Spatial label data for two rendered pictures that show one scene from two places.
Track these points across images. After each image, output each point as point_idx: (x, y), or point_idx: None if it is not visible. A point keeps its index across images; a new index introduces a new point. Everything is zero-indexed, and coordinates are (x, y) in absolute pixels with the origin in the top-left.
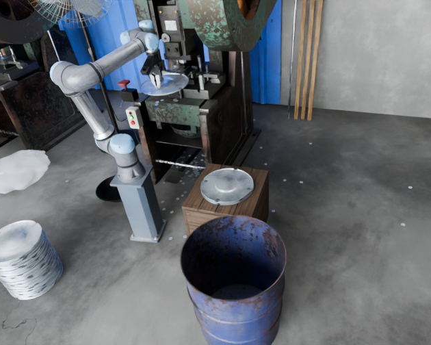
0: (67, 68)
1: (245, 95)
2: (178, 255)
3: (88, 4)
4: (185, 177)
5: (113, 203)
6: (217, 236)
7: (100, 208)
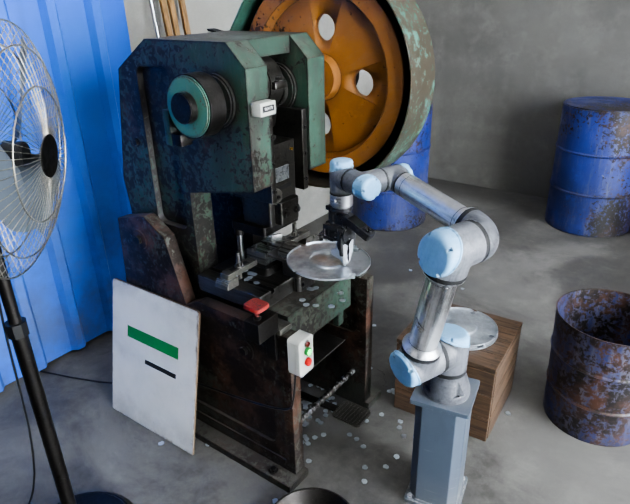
0: (482, 223)
1: None
2: (496, 456)
3: (36, 202)
4: (306, 431)
5: None
6: (560, 343)
7: None
